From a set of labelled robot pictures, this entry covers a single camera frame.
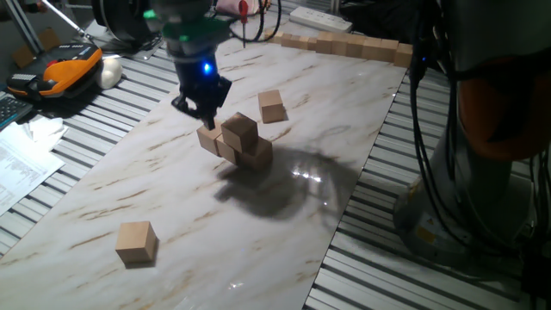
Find large wooden cube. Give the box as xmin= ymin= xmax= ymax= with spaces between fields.
xmin=393 ymin=42 xmax=414 ymax=69
xmin=257 ymin=89 xmax=286 ymax=125
xmin=331 ymin=33 xmax=350 ymax=57
xmin=238 ymin=136 xmax=274 ymax=172
xmin=196 ymin=120 xmax=224 ymax=157
xmin=220 ymin=111 xmax=260 ymax=154
xmin=214 ymin=134 xmax=241 ymax=166
xmin=345 ymin=34 xmax=366 ymax=59
xmin=115 ymin=220 xmax=158 ymax=265
xmin=315 ymin=32 xmax=335 ymax=55
xmin=377 ymin=38 xmax=400 ymax=64
xmin=361 ymin=37 xmax=383 ymax=61

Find printed paper sheets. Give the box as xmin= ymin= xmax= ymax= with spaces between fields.
xmin=0 ymin=122 xmax=66 ymax=216

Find black keyboard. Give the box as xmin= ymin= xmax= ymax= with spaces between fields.
xmin=0 ymin=91 xmax=34 ymax=132

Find grey metal base plate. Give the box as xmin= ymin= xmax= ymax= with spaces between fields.
xmin=84 ymin=19 xmax=176 ymax=61

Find brown cardboard piece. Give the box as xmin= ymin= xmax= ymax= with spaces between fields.
xmin=11 ymin=45 xmax=34 ymax=68
xmin=37 ymin=28 xmax=61 ymax=51

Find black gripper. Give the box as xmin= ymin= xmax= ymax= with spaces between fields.
xmin=170 ymin=49 xmax=233 ymax=132

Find white power strip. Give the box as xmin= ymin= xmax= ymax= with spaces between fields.
xmin=288 ymin=5 xmax=354 ymax=34

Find marble pattern board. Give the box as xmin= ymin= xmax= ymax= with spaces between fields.
xmin=0 ymin=11 xmax=408 ymax=310

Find thin metal rod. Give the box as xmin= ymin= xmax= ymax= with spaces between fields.
xmin=42 ymin=0 xmax=94 ymax=42

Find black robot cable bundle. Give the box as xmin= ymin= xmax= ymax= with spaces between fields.
xmin=214 ymin=0 xmax=551 ymax=302

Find slanted aluminium frame beam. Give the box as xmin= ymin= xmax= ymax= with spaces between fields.
xmin=3 ymin=0 xmax=44 ymax=55

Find black round spool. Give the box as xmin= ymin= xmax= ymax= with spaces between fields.
xmin=91 ymin=0 xmax=161 ymax=44

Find black bag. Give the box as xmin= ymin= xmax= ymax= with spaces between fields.
xmin=339 ymin=0 xmax=427 ymax=47

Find red handled screwdriver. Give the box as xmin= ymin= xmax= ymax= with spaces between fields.
xmin=238 ymin=0 xmax=250 ymax=48

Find pink folded cloth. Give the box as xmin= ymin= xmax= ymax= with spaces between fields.
xmin=214 ymin=0 xmax=272 ymax=16

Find orange black teach pendant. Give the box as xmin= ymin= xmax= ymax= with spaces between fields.
xmin=6 ymin=42 xmax=104 ymax=102

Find crumpled white tissue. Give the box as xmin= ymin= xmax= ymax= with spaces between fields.
xmin=23 ymin=115 xmax=70 ymax=152

